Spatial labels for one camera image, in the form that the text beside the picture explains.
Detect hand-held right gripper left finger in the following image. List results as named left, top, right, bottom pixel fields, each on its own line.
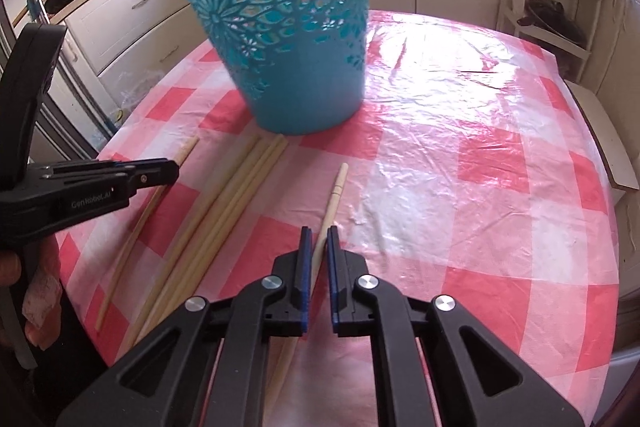
left=54, top=226, right=316, bottom=427

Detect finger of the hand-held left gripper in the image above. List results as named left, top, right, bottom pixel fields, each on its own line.
left=37, top=158, right=180, bottom=195

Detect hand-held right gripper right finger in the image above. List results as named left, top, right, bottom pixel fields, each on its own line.
left=326, top=226, right=587, bottom=427

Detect pale bamboo chopstick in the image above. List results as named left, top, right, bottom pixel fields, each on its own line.
left=262, top=163, right=350, bottom=414
left=94, top=136, right=200, bottom=332

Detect bundle of wooden chopsticks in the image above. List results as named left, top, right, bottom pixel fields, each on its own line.
left=120, top=134, right=290, bottom=351

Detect blue perforated plastic basket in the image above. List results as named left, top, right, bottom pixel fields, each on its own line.
left=160, top=0, right=371, bottom=136

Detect person's left hand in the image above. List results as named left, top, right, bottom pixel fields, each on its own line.
left=0, top=239, right=64, bottom=352

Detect silver refrigerator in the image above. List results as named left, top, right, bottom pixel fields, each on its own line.
left=0, top=0, right=124, bottom=164

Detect white cabinet drawers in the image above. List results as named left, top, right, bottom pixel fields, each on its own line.
left=64, top=0, right=212, bottom=78

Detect pink checked tablecloth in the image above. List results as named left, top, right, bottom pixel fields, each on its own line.
left=55, top=9, right=622, bottom=427

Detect small white wooden stool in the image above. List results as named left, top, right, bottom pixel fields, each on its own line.
left=569, top=79, right=640, bottom=194

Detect dark pan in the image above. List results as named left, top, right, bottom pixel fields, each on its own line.
left=517, top=0, right=587, bottom=48

